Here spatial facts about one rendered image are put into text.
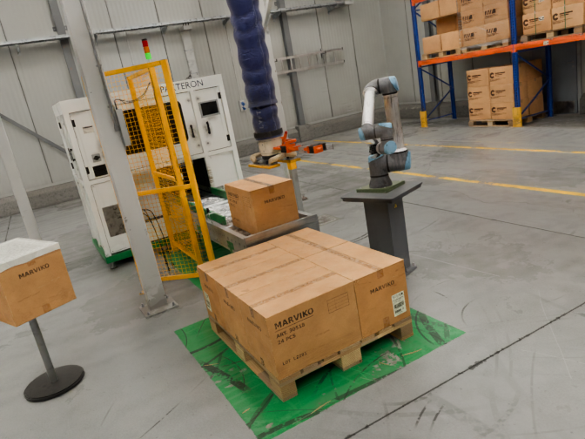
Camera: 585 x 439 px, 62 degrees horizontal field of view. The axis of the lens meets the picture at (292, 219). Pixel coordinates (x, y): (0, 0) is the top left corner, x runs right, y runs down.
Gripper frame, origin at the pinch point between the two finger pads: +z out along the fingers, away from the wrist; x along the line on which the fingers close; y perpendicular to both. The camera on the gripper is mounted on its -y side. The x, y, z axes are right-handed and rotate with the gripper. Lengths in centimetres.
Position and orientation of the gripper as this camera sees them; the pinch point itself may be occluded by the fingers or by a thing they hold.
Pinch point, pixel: (372, 148)
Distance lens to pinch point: 381.8
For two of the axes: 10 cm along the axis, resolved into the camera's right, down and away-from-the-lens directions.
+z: -2.5, -1.1, 9.6
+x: 2.1, 9.6, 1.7
